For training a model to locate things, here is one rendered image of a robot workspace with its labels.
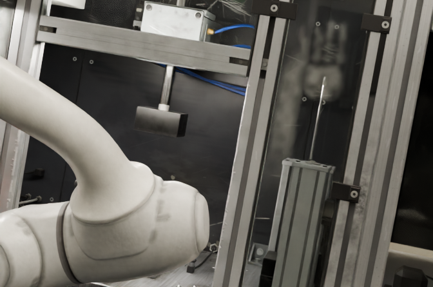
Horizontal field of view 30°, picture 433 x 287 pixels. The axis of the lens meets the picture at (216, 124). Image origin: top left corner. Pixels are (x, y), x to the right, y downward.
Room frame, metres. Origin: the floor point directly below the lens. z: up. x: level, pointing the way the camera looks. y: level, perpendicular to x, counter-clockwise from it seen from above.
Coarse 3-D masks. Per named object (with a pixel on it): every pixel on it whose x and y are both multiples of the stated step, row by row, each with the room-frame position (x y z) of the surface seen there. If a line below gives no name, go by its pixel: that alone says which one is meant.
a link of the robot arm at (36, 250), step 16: (16, 208) 1.00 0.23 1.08; (32, 208) 0.96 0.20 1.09; (48, 208) 0.96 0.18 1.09; (64, 208) 0.95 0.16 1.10; (0, 224) 0.92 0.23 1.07; (16, 224) 0.93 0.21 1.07; (32, 224) 0.94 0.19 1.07; (48, 224) 0.94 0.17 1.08; (0, 240) 0.90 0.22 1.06; (16, 240) 0.91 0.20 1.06; (32, 240) 0.92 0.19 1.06; (48, 240) 0.93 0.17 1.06; (0, 256) 0.89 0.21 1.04; (16, 256) 0.90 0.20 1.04; (32, 256) 0.91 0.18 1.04; (48, 256) 0.93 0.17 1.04; (64, 256) 0.92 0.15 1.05; (0, 272) 0.89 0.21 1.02; (16, 272) 0.90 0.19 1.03; (32, 272) 0.91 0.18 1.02; (48, 272) 0.93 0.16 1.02; (64, 272) 0.93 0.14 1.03
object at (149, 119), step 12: (168, 72) 1.53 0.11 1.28; (168, 84) 1.53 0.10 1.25; (168, 96) 1.53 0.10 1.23; (144, 108) 1.51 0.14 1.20; (156, 108) 1.54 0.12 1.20; (168, 108) 1.53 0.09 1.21; (144, 120) 1.51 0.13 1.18; (156, 120) 1.51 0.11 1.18; (168, 120) 1.50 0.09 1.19; (180, 120) 1.51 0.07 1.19; (156, 132) 1.51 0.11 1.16; (168, 132) 1.50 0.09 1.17; (180, 132) 1.52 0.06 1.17
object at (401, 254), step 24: (432, 72) 1.26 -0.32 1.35; (432, 96) 1.26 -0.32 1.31; (432, 120) 1.26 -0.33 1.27; (432, 144) 1.26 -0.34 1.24; (408, 168) 1.26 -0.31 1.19; (432, 168) 1.26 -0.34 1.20; (408, 192) 1.26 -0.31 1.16; (432, 192) 1.25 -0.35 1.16; (408, 216) 1.26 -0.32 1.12; (432, 216) 1.25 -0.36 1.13; (408, 240) 1.26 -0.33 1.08; (432, 240) 1.25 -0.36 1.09; (408, 264) 1.26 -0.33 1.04; (432, 264) 1.25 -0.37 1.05
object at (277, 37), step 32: (32, 0) 1.37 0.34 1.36; (288, 0) 1.29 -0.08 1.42; (32, 32) 1.37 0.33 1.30; (256, 32) 1.30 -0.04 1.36; (32, 64) 1.37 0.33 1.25; (256, 64) 1.29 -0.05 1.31; (0, 128) 1.37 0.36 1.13; (256, 128) 1.29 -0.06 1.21; (0, 160) 1.37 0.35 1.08; (256, 160) 1.29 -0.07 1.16; (224, 224) 1.29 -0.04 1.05; (224, 256) 1.29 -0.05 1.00
